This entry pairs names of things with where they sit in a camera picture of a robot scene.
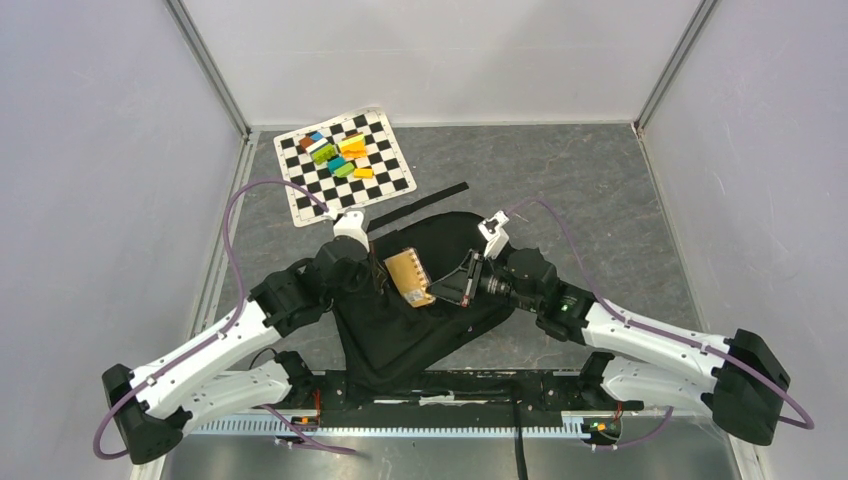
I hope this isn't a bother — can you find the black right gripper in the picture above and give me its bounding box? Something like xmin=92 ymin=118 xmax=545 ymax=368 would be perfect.
xmin=426 ymin=250 xmax=540 ymax=315

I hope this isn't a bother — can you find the black student backpack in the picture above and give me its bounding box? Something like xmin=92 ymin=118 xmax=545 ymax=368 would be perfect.
xmin=333 ymin=211 xmax=513 ymax=390

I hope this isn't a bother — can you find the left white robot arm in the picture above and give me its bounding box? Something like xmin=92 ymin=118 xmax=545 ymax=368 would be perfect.
xmin=92 ymin=232 xmax=370 ymax=465

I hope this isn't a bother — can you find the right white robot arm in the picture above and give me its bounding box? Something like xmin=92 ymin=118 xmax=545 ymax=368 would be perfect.
xmin=428 ymin=249 xmax=790 ymax=446

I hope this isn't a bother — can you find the yellow small toy brick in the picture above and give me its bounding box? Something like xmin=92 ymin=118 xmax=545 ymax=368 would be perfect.
xmin=352 ymin=168 xmax=374 ymax=179

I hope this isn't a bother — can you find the light green flat brick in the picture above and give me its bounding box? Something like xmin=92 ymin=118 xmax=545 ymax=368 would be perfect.
xmin=333 ymin=163 xmax=355 ymax=178

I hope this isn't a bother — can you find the teal toy brick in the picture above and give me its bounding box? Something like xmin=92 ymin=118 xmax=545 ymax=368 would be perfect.
xmin=326 ymin=156 xmax=347 ymax=174

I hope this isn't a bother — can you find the black and white chess mat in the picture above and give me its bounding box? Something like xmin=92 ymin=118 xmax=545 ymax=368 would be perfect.
xmin=273 ymin=107 xmax=417 ymax=227

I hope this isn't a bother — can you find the green toy brick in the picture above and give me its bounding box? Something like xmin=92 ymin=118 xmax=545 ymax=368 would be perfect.
xmin=311 ymin=144 xmax=337 ymax=165

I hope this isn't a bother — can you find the orange toy brick stack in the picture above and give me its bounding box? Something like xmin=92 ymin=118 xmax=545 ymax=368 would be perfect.
xmin=337 ymin=133 xmax=367 ymax=160

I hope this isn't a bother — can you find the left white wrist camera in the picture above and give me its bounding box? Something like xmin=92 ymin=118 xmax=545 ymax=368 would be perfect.
xmin=329 ymin=210 xmax=369 ymax=256

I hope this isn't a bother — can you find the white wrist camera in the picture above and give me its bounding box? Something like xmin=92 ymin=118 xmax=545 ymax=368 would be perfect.
xmin=329 ymin=210 xmax=369 ymax=256
xmin=478 ymin=210 xmax=509 ymax=259

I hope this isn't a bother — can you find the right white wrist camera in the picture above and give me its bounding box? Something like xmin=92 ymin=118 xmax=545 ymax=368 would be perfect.
xmin=478 ymin=210 xmax=509 ymax=259

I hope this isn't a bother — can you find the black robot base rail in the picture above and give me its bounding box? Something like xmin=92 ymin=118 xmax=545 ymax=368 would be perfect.
xmin=274 ymin=370 xmax=645 ymax=429

